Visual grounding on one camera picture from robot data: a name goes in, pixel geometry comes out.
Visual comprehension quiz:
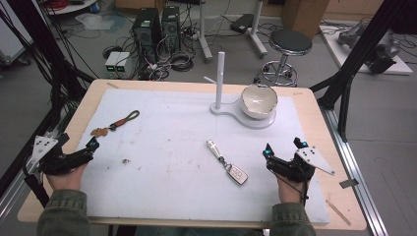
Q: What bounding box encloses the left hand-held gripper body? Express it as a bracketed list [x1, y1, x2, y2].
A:
[30, 135, 95, 176]

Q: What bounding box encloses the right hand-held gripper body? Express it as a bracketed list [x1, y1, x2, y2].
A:
[266, 146, 336, 184]

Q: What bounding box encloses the green strap brown leather keychain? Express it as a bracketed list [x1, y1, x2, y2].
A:
[89, 109, 141, 139]

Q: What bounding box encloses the white key stand with post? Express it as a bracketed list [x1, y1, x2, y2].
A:
[203, 51, 278, 131]

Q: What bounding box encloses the person's left hand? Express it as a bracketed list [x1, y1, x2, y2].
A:
[45, 161, 89, 193]

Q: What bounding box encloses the person's right hand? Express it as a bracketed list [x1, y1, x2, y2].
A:
[276, 176, 312, 205]

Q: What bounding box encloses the white eggshell shaped bowl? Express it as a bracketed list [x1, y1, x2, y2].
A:
[239, 83, 279, 120]

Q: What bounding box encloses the grey tape piece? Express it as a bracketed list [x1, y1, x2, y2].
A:
[338, 178, 360, 190]

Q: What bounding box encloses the thin wooden stick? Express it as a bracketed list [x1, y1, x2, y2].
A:
[325, 199, 352, 227]

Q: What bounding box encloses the grey bench power supply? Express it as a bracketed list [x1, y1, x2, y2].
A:
[114, 51, 133, 80]
[104, 51, 122, 80]

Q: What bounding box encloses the white foam mat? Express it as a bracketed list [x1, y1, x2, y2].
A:
[79, 88, 331, 226]

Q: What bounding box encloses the black round stool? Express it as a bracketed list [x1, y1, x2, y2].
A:
[260, 29, 314, 89]

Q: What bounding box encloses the white platform with grey robot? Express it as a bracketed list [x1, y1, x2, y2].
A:
[319, 18, 415, 77]

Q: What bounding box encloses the white metal stand leg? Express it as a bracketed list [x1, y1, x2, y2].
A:
[196, 0, 214, 64]
[247, 0, 269, 59]

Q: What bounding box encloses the black computer tower green label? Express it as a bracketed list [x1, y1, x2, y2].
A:
[132, 7, 163, 63]

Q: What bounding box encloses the brown cardboard box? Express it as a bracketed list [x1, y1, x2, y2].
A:
[280, 0, 331, 41]

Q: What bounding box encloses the flat black box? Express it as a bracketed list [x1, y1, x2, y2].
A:
[228, 13, 256, 34]

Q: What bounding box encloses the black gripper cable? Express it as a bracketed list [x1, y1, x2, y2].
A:
[274, 171, 311, 208]

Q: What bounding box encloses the silver car key with keychain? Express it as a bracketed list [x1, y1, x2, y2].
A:
[206, 139, 250, 187]

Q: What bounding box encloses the aluminium rail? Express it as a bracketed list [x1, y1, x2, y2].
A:
[320, 106, 389, 236]
[0, 109, 55, 224]

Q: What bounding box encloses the black metal frame strut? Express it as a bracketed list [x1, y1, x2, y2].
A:
[0, 0, 96, 139]
[309, 0, 417, 143]

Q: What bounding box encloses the coil of black cables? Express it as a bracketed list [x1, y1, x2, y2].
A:
[168, 51, 195, 73]

